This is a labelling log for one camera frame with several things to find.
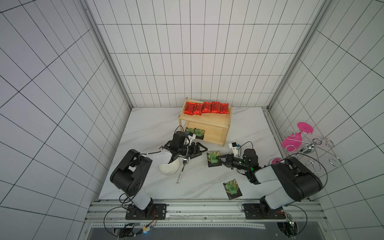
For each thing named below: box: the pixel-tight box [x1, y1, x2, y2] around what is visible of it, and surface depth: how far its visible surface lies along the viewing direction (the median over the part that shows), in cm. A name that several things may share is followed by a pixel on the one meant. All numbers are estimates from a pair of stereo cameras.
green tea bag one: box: [193, 127, 206, 140], surface depth 102 cm
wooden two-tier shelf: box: [178, 97, 233, 147], surface depth 89 cm
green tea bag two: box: [185, 127, 197, 136], surface depth 106 cm
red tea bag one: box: [183, 101, 195, 116], surface depth 90 cm
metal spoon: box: [176, 158, 189, 186], surface depth 90 cm
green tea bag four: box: [223, 179, 243, 200], surface depth 81 cm
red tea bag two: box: [193, 103, 204, 116], surface depth 89 cm
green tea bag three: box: [207, 151, 222, 167], surface depth 85 cm
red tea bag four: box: [211, 101, 221, 113], surface depth 91 cm
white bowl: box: [158, 159, 180, 175], surface depth 84 cm
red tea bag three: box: [201, 102, 212, 114], surface depth 89 cm
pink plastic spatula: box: [282, 122, 315, 152], surface depth 75 cm
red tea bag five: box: [220, 103, 230, 114], surface depth 90 cm
